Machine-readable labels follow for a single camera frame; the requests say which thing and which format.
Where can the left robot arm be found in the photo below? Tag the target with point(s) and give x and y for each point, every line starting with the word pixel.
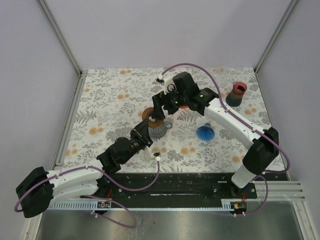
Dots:
pixel 42 188

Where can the aluminium frame rail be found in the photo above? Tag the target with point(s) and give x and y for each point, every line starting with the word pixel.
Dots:
pixel 58 33

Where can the blue glass dripper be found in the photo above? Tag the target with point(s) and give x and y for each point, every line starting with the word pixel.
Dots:
pixel 205 132

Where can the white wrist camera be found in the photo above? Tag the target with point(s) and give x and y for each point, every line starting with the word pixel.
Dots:
pixel 152 155
pixel 168 85

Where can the grey glass carafe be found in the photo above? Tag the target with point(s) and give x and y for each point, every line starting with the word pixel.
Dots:
pixel 160 131

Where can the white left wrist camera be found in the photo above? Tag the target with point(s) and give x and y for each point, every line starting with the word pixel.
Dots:
pixel 152 155

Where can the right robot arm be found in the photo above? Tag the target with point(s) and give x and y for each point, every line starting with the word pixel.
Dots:
pixel 181 91

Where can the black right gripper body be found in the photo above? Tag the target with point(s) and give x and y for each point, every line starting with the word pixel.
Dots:
pixel 173 100

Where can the white slotted cable duct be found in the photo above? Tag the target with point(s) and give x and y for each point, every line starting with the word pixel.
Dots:
pixel 91 205

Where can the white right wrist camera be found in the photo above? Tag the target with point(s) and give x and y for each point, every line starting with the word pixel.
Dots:
pixel 168 85

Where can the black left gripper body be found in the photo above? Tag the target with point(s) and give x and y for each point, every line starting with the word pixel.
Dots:
pixel 138 140

